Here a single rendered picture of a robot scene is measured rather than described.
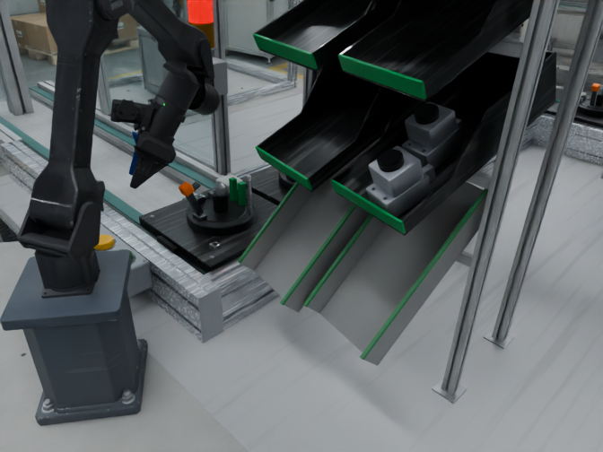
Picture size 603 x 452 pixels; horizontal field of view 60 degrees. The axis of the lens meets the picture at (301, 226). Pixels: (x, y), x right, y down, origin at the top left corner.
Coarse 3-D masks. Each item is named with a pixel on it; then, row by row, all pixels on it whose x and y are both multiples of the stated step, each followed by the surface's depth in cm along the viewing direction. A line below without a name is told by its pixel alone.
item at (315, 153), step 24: (336, 72) 79; (312, 96) 78; (336, 96) 81; (360, 96) 80; (384, 96) 69; (312, 120) 80; (336, 120) 78; (360, 120) 76; (384, 120) 72; (264, 144) 77; (288, 144) 78; (312, 144) 76; (336, 144) 74; (360, 144) 71; (288, 168) 71; (312, 168) 72; (336, 168) 70
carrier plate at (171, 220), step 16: (160, 208) 108; (176, 208) 108; (256, 208) 109; (272, 208) 110; (144, 224) 104; (160, 224) 103; (176, 224) 103; (256, 224) 104; (176, 240) 98; (192, 240) 98; (208, 240) 98; (224, 240) 98; (240, 240) 98; (192, 256) 95; (208, 256) 94; (224, 256) 94; (208, 272) 92
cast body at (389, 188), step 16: (384, 160) 59; (400, 160) 59; (416, 160) 59; (384, 176) 59; (400, 176) 59; (416, 176) 60; (432, 176) 64; (368, 192) 63; (384, 192) 62; (400, 192) 60; (416, 192) 61; (384, 208) 61; (400, 208) 62
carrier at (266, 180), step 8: (272, 168) 127; (256, 176) 123; (264, 176) 123; (272, 176) 123; (280, 176) 118; (256, 184) 119; (264, 184) 119; (272, 184) 119; (280, 184) 119; (288, 184) 116; (256, 192) 117; (264, 192) 116; (272, 192) 116; (280, 192) 116; (272, 200) 114; (280, 200) 113
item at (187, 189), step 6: (180, 186) 96; (186, 186) 95; (192, 186) 97; (198, 186) 97; (180, 192) 96; (186, 192) 95; (192, 192) 96; (192, 198) 97; (192, 204) 98; (198, 204) 99; (198, 210) 99
